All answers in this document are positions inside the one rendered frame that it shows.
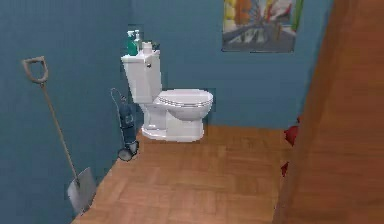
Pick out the dark blue toilet brush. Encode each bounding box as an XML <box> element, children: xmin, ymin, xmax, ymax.
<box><xmin>110</xmin><ymin>87</ymin><xmax>140</xmax><ymax>163</ymax></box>

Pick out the pale green soap dispenser bottle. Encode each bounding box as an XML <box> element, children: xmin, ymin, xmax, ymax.
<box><xmin>133</xmin><ymin>29</ymin><xmax>143</xmax><ymax>54</ymax></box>

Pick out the green spray bottle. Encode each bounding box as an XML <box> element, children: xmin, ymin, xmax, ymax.
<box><xmin>126</xmin><ymin>30</ymin><xmax>138</xmax><ymax>57</ymax></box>

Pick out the red object behind door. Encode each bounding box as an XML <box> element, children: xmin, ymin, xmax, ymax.
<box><xmin>280</xmin><ymin>115</ymin><xmax>301</xmax><ymax>178</ymax></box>

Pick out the brown wooden door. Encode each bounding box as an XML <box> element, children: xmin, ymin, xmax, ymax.
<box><xmin>271</xmin><ymin>0</ymin><xmax>384</xmax><ymax>224</ymax></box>

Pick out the colourful framed wall picture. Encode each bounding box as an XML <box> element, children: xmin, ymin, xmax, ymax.
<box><xmin>221</xmin><ymin>0</ymin><xmax>305</xmax><ymax>54</ymax></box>

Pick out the grey shovel with wooden handle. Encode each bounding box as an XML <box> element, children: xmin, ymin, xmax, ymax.
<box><xmin>21</xmin><ymin>55</ymin><xmax>98</xmax><ymax>215</ymax></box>

